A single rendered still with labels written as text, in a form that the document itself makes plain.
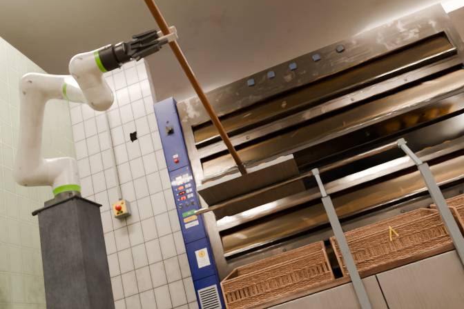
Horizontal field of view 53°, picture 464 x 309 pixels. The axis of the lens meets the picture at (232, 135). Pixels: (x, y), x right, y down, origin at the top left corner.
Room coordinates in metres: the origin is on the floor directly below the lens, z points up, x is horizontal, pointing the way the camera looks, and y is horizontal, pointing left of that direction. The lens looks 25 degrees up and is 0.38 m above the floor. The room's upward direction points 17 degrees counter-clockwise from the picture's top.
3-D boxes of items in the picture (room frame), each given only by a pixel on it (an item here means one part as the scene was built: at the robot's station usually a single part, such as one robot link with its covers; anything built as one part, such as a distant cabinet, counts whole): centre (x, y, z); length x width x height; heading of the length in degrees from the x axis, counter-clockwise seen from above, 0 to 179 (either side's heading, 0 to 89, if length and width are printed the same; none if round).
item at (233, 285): (2.63, -0.03, 0.72); 0.56 x 0.49 x 0.28; 83
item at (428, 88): (2.81, -0.63, 1.54); 1.79 x 0.11 x 0.19; 82
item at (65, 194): (2.05, 0.88, 1.23); 0.26 x 0.15 x 0.06; 79
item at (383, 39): (2.84, -0.64, 1.99); 1.80 x 0.08 x 0.21; 82
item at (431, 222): (2.55, -0.62, 0.72); 0.56 x 0.49 x 0.28; 82
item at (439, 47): (2.81, -0.63, 1.80); 1.79 x 0.11 x 0.19; 82
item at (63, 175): (2.03, 0.84, 1.36); 0.16 x 0.13 x 0.19; 128
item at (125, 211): (2.99, 0.86, 1.46); 0.10 x 0.07 x 0.10; 82
